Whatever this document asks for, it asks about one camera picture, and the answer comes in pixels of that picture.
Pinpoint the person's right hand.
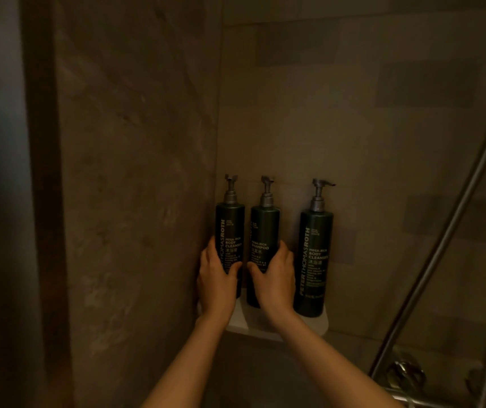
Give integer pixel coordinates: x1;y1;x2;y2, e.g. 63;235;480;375
247;240;297;322

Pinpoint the person's left hand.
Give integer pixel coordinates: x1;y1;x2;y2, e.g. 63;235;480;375
196;235;244;322

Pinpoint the dark green pump bottle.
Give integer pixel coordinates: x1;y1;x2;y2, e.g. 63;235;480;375
246;175;281;310
293;178;336;318
214;174;246;299

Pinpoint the person's left forearm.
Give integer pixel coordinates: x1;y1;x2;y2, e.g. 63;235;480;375
141;312;236;408

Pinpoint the person's right forearm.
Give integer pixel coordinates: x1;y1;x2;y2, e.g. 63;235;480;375
263;309;406;408

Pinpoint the white corner shelf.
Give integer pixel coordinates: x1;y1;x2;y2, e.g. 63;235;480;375
196;288;330;342

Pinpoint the chrome shower faucet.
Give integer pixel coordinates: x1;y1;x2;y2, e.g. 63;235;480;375
384;354;486;408

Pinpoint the slanted metal shower rail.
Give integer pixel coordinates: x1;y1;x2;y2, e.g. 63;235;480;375
368;92;486;379

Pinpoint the brown door frame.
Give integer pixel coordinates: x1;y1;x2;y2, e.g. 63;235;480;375
17;0;76;408

